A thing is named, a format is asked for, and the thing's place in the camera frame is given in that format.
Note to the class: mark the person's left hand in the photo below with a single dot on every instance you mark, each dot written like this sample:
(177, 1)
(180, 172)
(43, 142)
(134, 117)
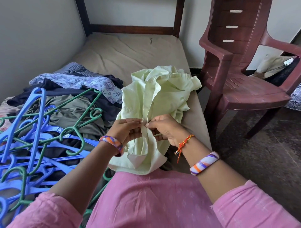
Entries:
(124, 131)

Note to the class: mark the person's right hand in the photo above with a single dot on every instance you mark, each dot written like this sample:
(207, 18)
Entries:
(167, 129)

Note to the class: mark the light yellow shirt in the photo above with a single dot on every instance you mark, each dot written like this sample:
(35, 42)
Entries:
(155, 94)

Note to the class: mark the olive green button shirt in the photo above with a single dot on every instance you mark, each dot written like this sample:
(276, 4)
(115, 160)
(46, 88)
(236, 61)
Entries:
(66, 117)

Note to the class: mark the blue floral patterned garment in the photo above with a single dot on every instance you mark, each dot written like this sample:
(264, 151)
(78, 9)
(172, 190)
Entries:
(80, 82)

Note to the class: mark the blue striped shirt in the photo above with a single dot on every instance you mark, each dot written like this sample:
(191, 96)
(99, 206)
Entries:
(75, 68)

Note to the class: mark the pink floral striped garment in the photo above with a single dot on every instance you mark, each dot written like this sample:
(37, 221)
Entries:
(5, 108)

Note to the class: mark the person's right forearm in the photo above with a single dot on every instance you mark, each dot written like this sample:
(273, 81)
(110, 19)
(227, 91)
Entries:
(216, 176)

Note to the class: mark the person's left forearm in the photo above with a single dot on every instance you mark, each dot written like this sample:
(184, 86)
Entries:
(80, 178)

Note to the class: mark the bed with beige sheet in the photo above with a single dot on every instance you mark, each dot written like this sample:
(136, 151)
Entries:
(127, 51)

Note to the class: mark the dark wooden bed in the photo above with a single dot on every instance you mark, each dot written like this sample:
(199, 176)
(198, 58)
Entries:
(131, 29)

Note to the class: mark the striped orange purple bangle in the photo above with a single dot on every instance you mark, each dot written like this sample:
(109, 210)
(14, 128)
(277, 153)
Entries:
(112, 142)

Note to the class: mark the striped white purple bangle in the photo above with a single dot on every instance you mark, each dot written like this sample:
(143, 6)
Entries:
(204, 163)

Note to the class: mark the maroon plastic chair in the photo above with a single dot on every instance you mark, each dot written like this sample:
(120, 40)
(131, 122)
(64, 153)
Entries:
(249, 94)

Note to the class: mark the black handbag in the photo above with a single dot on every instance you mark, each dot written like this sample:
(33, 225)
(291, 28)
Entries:
(282, 75)

